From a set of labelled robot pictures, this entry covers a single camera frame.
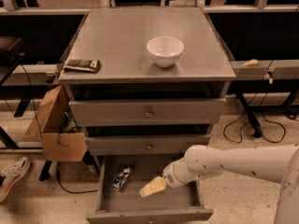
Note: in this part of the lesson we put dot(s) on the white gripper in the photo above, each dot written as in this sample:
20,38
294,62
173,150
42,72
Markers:
172,174

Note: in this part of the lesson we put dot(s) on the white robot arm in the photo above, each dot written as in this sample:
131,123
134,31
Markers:
278,164

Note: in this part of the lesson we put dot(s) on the grey open bottom drawer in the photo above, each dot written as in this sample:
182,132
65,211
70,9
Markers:
127,206

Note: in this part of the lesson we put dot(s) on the grey middle drawer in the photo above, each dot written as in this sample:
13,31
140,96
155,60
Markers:
144,144

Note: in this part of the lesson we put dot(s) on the grey wooden drawer cabinet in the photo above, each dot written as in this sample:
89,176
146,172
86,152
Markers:
118,38

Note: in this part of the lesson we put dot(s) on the grey top drawer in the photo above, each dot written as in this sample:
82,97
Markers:
147,112

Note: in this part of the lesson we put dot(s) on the brown cardboard box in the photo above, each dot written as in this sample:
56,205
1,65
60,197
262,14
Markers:
48,127

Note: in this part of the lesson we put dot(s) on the black table leg right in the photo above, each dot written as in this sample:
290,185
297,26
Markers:
252,119

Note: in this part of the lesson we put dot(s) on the white ceramic bowl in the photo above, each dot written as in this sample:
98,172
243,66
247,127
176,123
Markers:
165,50

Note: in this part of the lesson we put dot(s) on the dark snack bar packet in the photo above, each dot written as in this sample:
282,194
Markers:
90,66

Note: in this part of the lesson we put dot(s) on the white running shoe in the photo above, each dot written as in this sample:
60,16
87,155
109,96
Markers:
12,174

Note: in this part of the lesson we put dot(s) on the yellow foam piece on rail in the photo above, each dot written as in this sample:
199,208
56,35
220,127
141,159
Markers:
251,62

